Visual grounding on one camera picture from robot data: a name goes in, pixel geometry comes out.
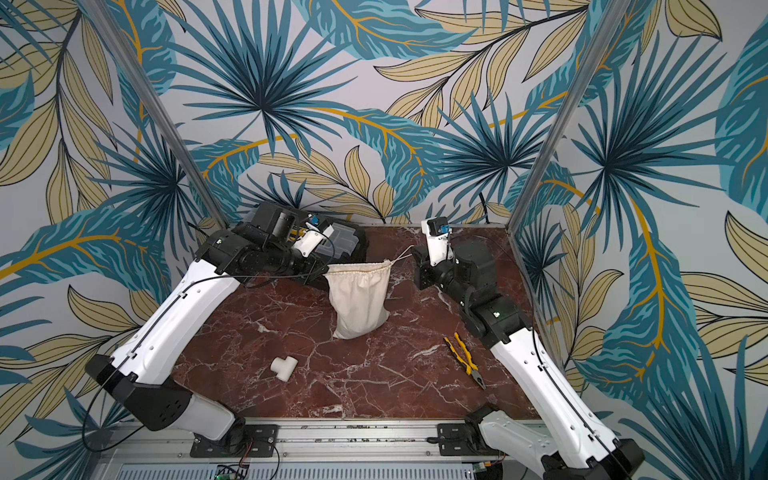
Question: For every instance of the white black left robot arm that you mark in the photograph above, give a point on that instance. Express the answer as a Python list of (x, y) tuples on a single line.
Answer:
[(272, 242)]

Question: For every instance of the white PVC tee fitting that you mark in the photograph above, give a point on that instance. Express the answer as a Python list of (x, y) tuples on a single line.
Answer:
[(283, 368)]

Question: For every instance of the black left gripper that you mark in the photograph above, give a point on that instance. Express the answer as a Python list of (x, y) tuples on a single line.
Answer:
[(307, 274)]

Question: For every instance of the yellow black pliers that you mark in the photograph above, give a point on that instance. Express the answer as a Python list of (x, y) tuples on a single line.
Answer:
[(464, 357)]

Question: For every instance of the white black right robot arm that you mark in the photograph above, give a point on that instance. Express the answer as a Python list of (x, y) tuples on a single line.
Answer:
[(575, 443)]

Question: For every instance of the black toolbox yellow handle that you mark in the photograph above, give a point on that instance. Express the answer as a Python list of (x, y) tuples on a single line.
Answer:
[(348, 242)]

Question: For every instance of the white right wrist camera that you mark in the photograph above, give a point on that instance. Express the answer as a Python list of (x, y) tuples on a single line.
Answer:
[(437, 231)]

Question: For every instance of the left aluminium corner post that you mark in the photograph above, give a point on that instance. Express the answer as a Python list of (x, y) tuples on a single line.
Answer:
[(108, 29)]

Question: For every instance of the cream cloth drawstring soil bag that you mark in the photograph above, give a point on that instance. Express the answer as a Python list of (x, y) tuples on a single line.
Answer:
[(357, 293)]

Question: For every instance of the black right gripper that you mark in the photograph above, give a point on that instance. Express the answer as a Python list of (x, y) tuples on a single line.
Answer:
[(426, 276)]

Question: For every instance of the right aluminium corner post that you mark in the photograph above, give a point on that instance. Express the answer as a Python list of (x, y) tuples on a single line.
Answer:
[(596, 48)]

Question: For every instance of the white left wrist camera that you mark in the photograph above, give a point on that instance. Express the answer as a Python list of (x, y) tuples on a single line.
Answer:
[(312, 232)]

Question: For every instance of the aluminium corner post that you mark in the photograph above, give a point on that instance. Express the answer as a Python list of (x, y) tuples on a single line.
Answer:
[(108, 29), (596, 48)]

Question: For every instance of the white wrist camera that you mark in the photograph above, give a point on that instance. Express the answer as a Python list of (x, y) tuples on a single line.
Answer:
[(312, 232), (437, 231)]

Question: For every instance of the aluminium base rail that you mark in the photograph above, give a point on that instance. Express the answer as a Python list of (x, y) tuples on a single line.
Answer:
[(336, 449)]

